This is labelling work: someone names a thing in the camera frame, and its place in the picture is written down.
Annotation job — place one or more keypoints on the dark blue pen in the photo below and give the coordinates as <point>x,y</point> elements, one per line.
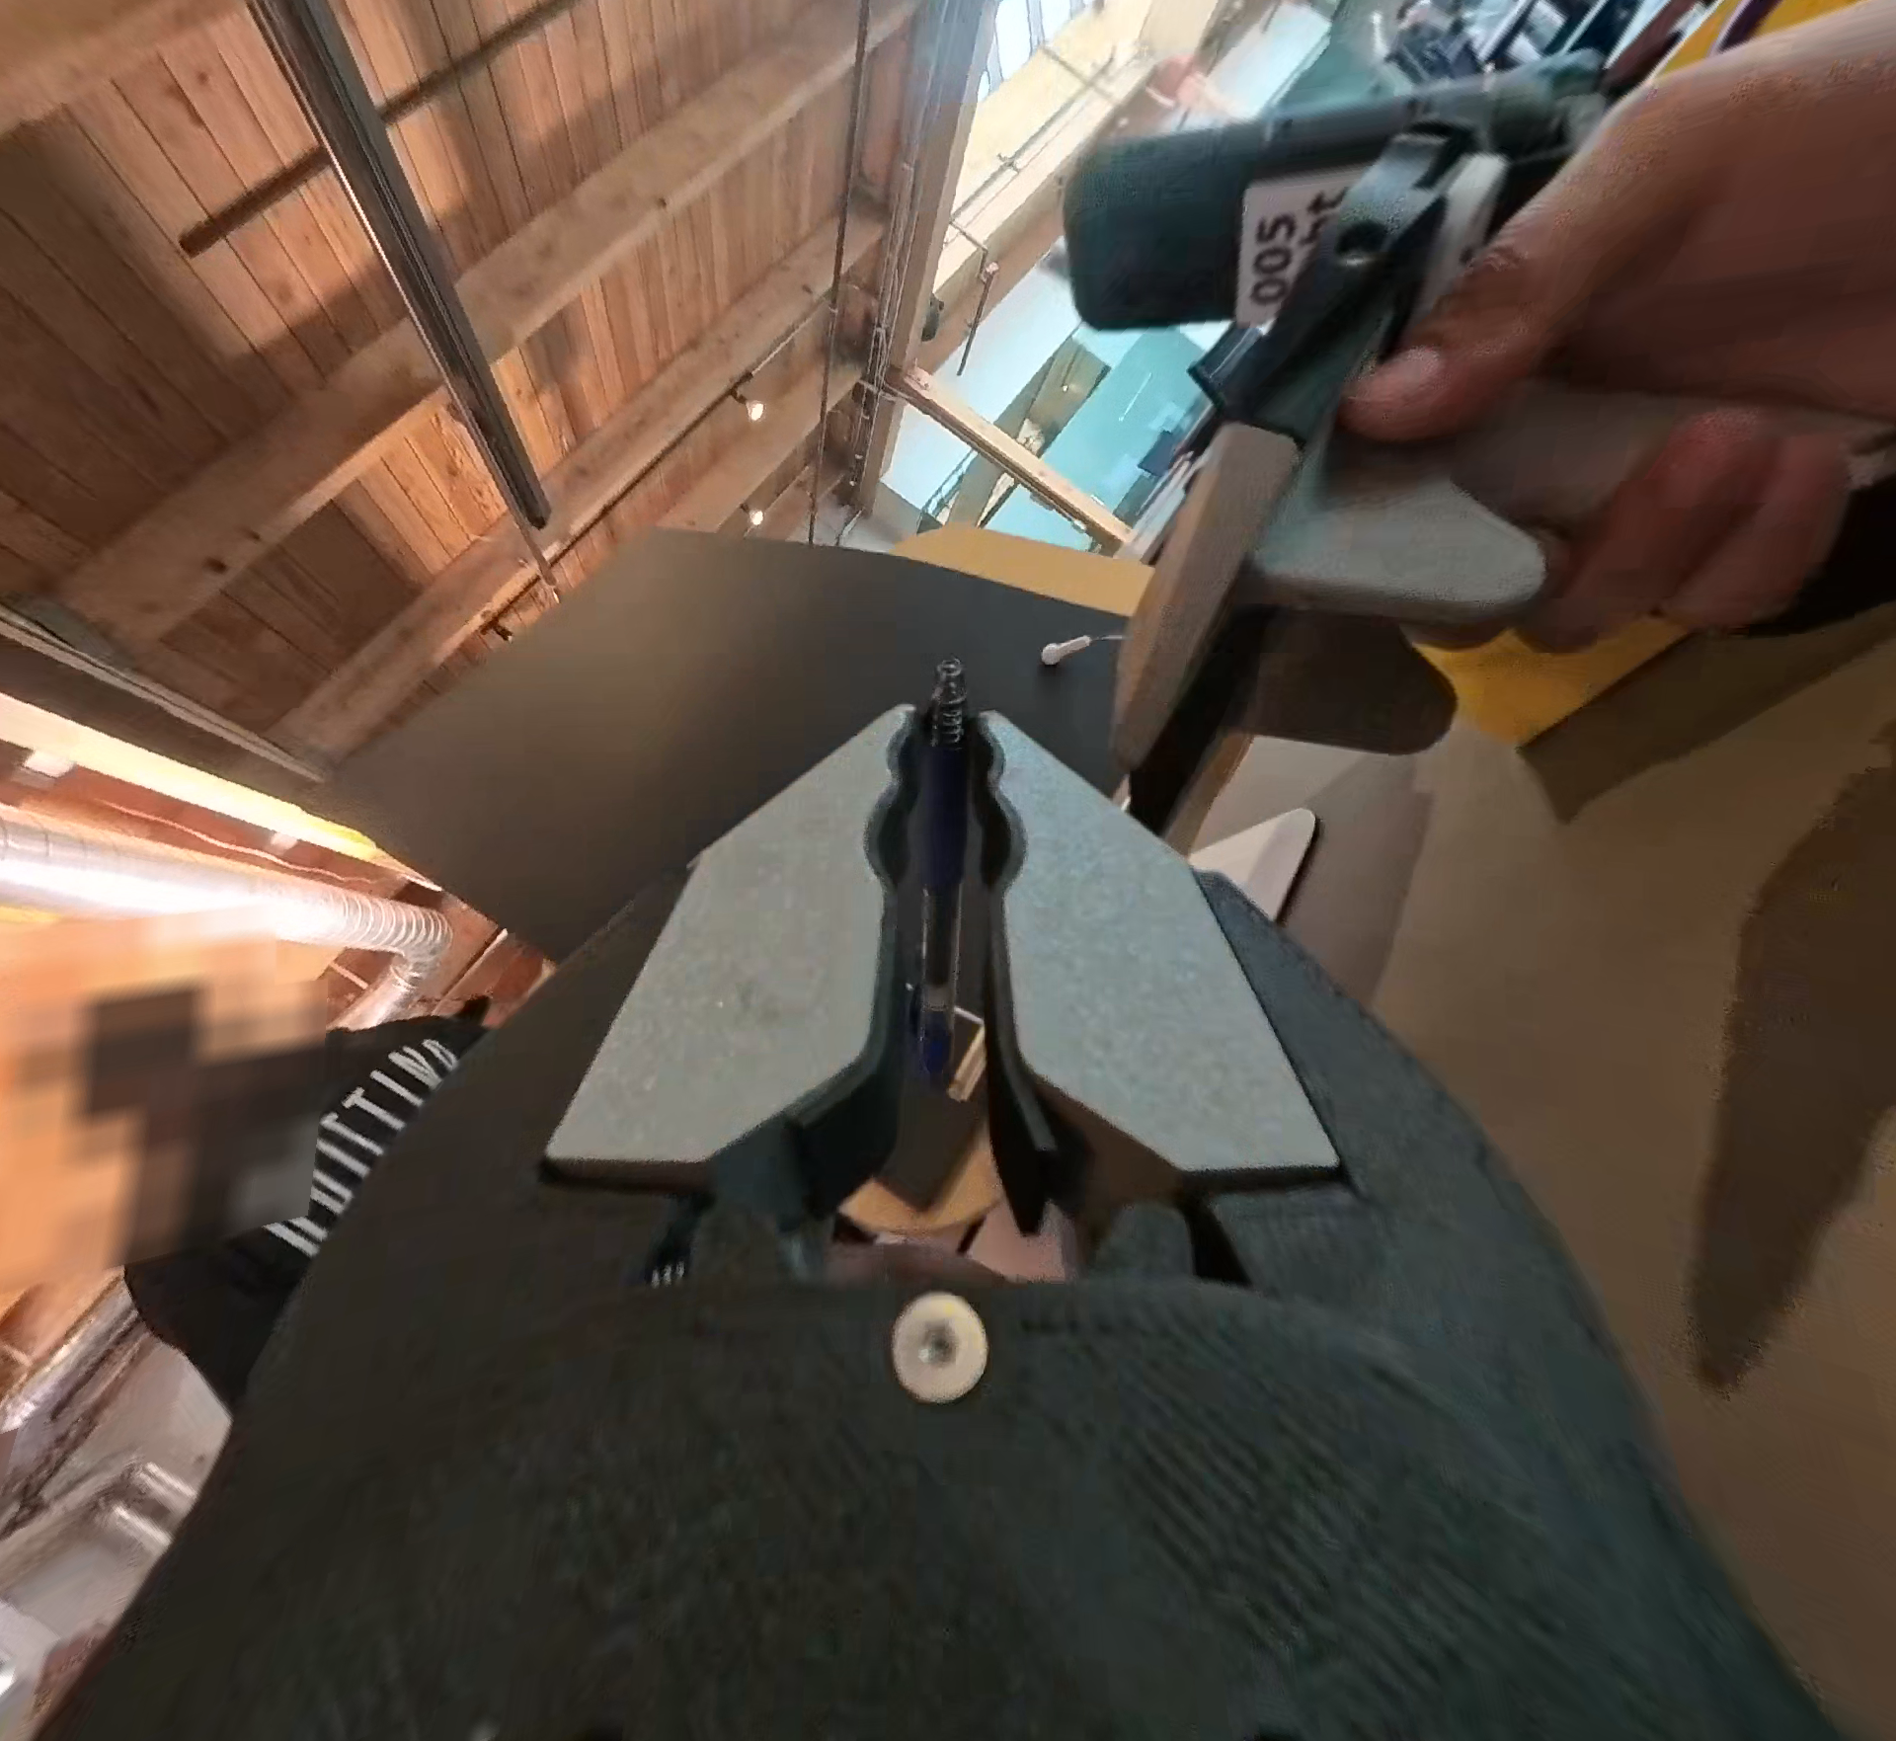
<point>941,822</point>

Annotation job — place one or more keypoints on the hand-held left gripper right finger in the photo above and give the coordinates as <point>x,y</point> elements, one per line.
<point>1159,1019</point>

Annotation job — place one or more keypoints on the person's right hand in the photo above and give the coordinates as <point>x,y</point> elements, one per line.
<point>1702,243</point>

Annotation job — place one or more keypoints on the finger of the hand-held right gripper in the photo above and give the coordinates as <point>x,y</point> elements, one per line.
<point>1201,585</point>
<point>1334,689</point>

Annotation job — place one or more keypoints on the yellow plastic bin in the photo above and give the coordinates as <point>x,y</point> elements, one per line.
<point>1573,689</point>

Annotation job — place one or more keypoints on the black wooden book stand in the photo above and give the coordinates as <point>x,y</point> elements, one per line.
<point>665,705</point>

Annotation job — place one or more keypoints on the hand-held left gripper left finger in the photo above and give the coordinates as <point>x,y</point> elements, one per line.
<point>742,1019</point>

